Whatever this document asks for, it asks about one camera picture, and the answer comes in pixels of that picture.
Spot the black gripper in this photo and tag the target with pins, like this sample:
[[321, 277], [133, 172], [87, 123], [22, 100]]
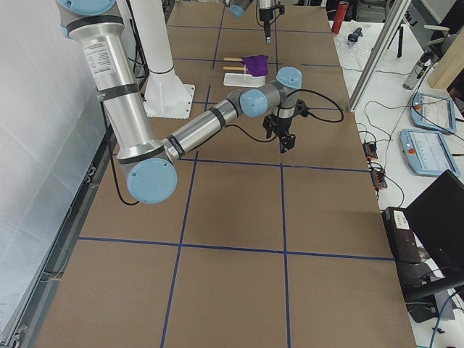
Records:
[[264, 14], [284, 124]]

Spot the purple towel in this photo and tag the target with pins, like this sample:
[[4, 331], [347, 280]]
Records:
[[257, 65]]

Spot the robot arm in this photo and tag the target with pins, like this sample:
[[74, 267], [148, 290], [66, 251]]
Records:
[[148, 163], [238, 8]]

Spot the wooden rack rod far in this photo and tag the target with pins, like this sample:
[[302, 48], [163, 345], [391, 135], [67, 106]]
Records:
[[233, 59]]

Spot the white towel rack base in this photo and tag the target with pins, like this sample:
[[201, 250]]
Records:
[[243, 80]]

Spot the red cylinder tube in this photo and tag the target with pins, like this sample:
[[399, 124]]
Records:
[[340, 14]]

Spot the folded dark blue umbrella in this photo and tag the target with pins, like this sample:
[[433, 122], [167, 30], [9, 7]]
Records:
[[355, 35]]

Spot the clear plastic wrap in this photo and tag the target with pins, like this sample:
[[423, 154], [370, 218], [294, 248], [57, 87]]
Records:
[[353, 55]]

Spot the orange black adapter far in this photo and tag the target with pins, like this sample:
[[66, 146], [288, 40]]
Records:
[[370, 151]]

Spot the orange black adapter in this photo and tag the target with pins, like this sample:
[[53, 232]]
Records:
[[370, 151], [378, 178]]

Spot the orange black adapter near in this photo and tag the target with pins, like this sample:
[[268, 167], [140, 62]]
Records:
[[378, 178]]

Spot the blue teach pendant near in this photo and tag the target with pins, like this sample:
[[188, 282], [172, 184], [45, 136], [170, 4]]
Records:
[[427, 153]]

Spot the blue teach pendant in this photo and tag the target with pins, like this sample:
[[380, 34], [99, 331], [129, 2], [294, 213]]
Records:
[[427, 153], [434, 113]]

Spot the blue teach pendant far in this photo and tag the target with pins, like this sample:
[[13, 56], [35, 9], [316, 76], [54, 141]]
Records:
[[434, 113]]

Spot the grey water bottle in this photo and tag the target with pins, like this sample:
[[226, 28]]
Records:
[[418, 70]]

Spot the black laptop computer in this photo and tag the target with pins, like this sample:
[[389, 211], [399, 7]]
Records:
[[435, 219]]

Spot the black laptop stand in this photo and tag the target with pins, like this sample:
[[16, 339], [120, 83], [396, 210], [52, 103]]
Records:
[[425, 293]]

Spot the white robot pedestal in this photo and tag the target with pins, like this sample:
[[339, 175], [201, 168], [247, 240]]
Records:
[[165, 95]]

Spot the aluminium frame post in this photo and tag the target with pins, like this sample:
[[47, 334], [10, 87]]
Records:
[[391, 24]]

